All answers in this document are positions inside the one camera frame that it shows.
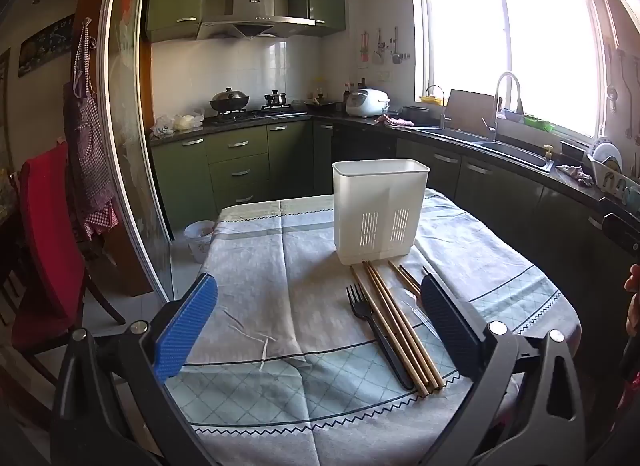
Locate plastic bag of dough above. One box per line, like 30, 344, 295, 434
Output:
172, 108, 206, 131

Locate patterned grey green tablecloth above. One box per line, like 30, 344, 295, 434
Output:
165, 188, 583, 466

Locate black gas stove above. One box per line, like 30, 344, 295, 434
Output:
210, 103, 308, 124

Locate checked purple apron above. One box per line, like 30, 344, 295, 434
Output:
64, 18, 121, 241

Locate wooden cutting board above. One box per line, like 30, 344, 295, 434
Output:
445, 89, 498, 131

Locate etched glass sliding door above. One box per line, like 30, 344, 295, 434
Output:
97, 0, 176, 301

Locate kitchen window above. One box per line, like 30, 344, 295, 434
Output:
412, 0, 608, 141

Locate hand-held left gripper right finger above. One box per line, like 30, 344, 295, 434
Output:
420, 273, 586, 466

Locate black wok with lid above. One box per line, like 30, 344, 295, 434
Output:
209, 87, 249, 114

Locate green plastic container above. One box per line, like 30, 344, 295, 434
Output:
522, 114, 556, 134

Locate black built-in appliance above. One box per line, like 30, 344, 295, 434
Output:
332, 126, 398, 187

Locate dark stone kitchen countertop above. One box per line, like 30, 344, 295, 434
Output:
150, 110, 640, 227

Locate white rice cooker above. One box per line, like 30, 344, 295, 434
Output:
346, 88, 391, 119

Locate tall steel kitchen faucet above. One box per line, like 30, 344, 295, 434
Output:
482, 72, 524, 143

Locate white plate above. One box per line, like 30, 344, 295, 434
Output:
592, 142, 623, 174

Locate grey rag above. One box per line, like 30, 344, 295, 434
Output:
556, 163, 596, 187

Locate white plastic utensil holder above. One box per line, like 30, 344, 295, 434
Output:
332, 158, 431, 267

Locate dish rack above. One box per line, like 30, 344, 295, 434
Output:
586, 138, 640, 207

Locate steel double sink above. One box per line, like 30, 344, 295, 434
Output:
410, 126, 556, 173

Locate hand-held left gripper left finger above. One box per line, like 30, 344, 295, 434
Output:
50, 272, 221, 466

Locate black container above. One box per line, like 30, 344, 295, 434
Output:
560, 140, 588, 164

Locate bunch of wooden chopsticks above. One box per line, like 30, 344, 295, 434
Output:
349, 260, 446, 399

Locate person's right hand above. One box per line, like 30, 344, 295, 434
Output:
624, 263, 640, 337

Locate steel range hood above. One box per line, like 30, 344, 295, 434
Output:
196, 0, 317, 41

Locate white plastic bucket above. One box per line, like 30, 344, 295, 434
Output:
183, 220, 217, 264

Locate dark wall poster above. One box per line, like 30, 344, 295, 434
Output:
18, 16, 76, 77

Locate brown wooden door frame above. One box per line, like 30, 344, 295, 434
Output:
75, 0, 161, 297

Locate pale plastic spoon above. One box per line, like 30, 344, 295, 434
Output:
400, 296, 443, 341

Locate hanging metal ladle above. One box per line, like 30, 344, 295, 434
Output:
607, 48, 633, 111

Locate red upholstered chair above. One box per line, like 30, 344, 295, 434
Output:
10, 141, 126, 387

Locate small curved steel faucet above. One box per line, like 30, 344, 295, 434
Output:
425, 84, 448, 129

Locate row of dark sauce bottles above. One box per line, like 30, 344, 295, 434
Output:
342, 78, 368, 101

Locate green lower kitchen cabinets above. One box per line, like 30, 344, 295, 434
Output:
150, 118, 640, 397

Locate black plastic fork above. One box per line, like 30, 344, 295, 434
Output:
346, 284, 415, 391

